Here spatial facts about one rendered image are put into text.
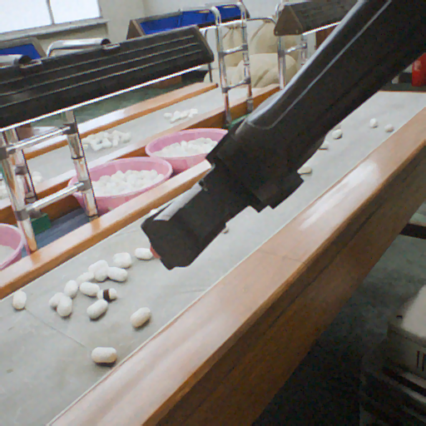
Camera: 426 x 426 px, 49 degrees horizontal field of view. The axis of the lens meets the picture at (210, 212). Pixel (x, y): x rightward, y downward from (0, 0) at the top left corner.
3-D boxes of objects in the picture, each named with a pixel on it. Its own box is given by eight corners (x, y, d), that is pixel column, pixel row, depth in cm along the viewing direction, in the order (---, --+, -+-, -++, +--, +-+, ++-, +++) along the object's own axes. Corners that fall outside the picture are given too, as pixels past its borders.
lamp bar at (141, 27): (250, 17, 192) (249, -2, 189) (142, 42, 150) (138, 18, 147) (235, 19, 197) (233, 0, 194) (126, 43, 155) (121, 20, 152)
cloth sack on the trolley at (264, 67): (311, 92, 422) (309, 48, 406) (267, 114, 373) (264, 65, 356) (259, 90, 456) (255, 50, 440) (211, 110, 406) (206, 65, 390)
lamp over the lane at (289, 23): (388, 7, 159) (389, -17, 156) (300, 35, 117) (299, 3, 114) (365, 9, 164) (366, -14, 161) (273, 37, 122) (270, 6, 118)
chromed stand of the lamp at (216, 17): (258, 121, 186) (248, -2, 167) (228, 136, 172) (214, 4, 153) (220, 118, 197) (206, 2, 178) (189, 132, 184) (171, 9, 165)
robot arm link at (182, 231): (310, 174, 47) (250, 111, 46) (255, 240, 39) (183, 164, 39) (245, 226, 56) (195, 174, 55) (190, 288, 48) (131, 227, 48)
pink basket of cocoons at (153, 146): (255, 161, 145) (252, 131, 141) (200, 195, 127) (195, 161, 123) (189, 152, 161) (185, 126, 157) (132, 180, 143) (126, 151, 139)
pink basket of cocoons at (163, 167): (190, 188, 132) (185, 156, 128) (154, 234, 110) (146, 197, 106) (106, 187, 141) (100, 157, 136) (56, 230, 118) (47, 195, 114)
